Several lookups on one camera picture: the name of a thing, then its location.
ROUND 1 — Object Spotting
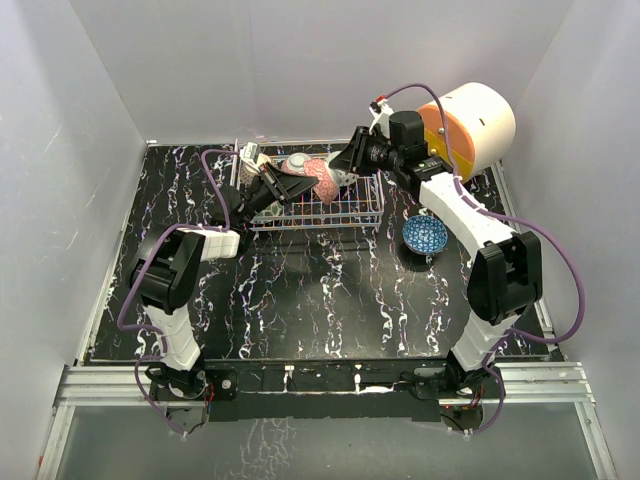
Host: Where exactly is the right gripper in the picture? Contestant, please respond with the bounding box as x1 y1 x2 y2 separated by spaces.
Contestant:
330 127 403 177

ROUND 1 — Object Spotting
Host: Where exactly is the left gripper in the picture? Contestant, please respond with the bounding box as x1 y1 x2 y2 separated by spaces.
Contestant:
238 163 320 226

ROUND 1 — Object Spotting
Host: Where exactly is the red dotted pink bowl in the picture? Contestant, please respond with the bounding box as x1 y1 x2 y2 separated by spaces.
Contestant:
303 158 340 205

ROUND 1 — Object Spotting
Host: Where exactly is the white wire dish rack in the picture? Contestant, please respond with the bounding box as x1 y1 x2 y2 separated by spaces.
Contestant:
250 143 385 231

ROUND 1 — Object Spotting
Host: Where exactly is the red lattice blue-inside bowl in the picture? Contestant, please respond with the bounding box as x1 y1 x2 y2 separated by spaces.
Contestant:
402 215 448 255

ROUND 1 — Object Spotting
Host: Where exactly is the green leaf bowl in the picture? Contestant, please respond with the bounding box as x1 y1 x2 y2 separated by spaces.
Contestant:
252 201 283 225

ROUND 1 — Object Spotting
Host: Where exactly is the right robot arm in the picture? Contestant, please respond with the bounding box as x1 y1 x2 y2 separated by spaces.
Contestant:
330 111 542 397

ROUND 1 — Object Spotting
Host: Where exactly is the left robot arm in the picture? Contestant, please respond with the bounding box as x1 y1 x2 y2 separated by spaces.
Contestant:
118 163 320 399

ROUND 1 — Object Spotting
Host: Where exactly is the pink floral bowl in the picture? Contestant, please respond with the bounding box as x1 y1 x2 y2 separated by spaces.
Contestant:
281 153 311 175

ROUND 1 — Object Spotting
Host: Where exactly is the white diamond pattern bowl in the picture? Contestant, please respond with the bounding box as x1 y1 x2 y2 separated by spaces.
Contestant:
324 151 358 187

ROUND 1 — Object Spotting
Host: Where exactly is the beige patterned bowl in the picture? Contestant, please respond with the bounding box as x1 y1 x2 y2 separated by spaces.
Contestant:
239 161 260 187

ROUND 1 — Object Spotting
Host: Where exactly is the round drawer cabinet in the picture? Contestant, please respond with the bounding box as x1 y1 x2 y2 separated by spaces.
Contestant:
418 82 516 182

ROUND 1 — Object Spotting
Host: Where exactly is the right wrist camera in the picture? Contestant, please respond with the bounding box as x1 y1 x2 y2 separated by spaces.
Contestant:
369 96 394 139

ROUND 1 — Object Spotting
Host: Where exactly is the black base frame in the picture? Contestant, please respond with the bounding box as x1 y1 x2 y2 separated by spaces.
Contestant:
135 358 506 427

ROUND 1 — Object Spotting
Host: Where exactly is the aluminium rail frame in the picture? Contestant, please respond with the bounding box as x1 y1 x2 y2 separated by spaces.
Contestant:
38 175 615 479

